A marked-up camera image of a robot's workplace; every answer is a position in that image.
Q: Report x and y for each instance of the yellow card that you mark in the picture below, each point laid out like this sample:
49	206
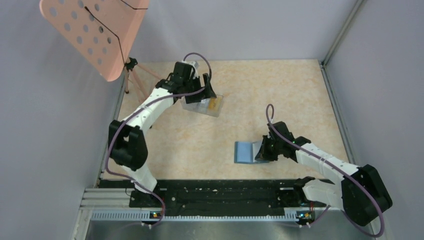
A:
215	103

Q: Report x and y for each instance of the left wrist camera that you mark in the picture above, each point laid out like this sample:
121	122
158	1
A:
195	64

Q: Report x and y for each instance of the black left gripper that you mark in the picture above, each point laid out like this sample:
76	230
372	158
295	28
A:
197	97

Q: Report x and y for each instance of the clear plastic card box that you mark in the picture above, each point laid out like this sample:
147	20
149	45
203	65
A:
201	107

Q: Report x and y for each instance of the aluminium rail frame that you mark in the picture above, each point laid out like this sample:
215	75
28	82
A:
116	202

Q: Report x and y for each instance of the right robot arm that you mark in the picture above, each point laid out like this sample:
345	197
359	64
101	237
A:
358	191

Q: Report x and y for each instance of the pink perforated music stand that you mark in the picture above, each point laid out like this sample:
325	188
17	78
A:
102	31

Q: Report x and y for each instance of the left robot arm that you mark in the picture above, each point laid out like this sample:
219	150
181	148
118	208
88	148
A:
127	145

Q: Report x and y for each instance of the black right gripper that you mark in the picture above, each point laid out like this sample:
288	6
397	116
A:
263	154

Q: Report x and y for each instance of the blue leather card holder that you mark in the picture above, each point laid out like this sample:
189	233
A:
243	153

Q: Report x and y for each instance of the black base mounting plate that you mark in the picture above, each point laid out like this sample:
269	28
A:
221	198

